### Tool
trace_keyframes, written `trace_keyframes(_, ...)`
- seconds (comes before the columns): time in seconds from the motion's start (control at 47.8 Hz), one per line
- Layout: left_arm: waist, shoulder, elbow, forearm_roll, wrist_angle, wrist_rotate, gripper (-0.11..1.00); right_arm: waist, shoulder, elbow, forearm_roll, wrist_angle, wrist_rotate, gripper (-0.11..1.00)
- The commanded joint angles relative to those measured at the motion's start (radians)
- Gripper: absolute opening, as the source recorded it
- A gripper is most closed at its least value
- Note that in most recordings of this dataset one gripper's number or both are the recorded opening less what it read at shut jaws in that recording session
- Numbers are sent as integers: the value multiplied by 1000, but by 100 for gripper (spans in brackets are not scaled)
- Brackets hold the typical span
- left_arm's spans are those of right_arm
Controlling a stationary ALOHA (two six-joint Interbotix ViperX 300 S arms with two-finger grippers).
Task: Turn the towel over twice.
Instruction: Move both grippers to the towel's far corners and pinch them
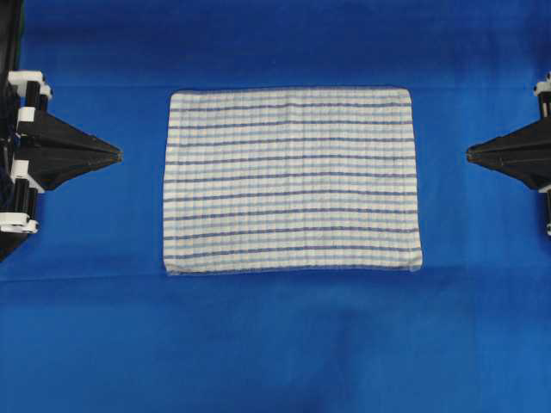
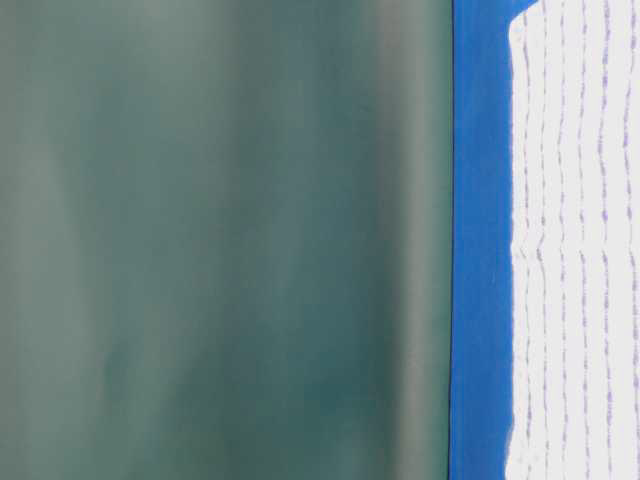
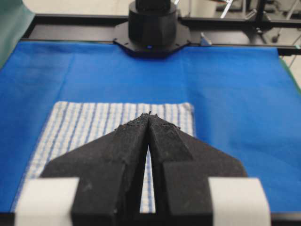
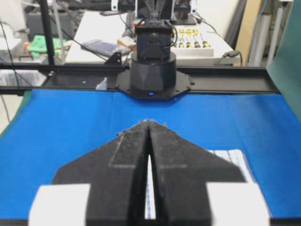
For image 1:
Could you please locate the blue striped white towel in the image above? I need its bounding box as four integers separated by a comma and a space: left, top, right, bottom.
163, 87, 423, 274

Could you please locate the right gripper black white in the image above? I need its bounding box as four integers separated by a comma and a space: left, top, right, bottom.
466, 71, 551, 237

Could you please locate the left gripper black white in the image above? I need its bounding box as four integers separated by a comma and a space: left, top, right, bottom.
0, 70, 123, 236

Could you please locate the blue table cloth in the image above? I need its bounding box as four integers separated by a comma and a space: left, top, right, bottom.
1, 1, 550, 412

